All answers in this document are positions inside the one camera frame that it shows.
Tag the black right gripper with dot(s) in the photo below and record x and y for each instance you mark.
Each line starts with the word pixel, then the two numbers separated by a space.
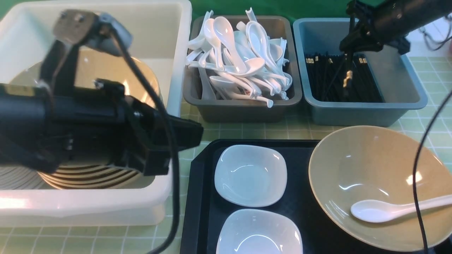
pixel 372 27

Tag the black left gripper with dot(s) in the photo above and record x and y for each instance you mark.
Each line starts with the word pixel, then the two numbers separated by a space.
pixel 106 127

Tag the white square dish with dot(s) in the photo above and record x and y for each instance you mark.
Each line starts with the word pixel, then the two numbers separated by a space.
pixel 251 176
pixel 253 231

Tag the beige noodle bowl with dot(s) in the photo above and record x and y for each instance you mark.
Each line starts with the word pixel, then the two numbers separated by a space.
pixel 367 162

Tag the white soup spoon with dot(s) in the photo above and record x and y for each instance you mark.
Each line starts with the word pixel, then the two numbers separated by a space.
pixel 375 211

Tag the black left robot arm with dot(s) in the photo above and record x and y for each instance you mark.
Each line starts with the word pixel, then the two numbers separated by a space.
pixel 32 128

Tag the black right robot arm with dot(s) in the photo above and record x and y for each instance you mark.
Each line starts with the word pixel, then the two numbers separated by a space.
pixel 421 12

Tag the grey plastic spoon bin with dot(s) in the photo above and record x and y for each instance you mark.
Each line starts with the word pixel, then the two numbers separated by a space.
pixel 235 111

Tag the pile of black chopsticks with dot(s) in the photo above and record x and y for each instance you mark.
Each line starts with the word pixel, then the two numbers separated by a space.
pixel 326 73

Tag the blue-grey plastic chopstick bin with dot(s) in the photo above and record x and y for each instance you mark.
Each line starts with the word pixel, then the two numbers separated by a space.
pixel 394 75

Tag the black plastic serving tray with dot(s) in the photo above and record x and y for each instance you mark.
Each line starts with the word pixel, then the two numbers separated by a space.
pixel 206 210

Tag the pile of white soup spoons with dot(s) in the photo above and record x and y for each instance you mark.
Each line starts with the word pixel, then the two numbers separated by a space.
pixel 241 62

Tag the stack of beige bowls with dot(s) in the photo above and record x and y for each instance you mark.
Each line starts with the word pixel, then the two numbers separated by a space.
pixel 91 177

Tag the large white plastic tub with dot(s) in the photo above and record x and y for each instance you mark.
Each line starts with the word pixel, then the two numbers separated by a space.
pixel 160 30

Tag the stack of white plates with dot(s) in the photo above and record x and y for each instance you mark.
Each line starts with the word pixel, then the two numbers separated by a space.
pixel 18 178

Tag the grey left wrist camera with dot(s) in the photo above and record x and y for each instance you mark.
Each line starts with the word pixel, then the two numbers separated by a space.
pixel 74 29

